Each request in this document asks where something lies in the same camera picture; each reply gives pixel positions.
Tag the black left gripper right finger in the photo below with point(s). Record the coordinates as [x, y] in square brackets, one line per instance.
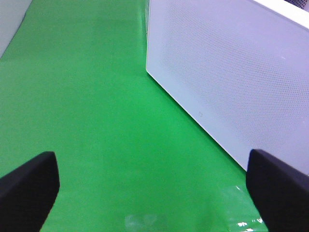
[279, 192]

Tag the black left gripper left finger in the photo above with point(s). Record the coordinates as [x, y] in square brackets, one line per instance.
[28, 193]

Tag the white microwave door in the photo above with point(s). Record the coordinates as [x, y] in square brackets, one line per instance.
[240, 69]

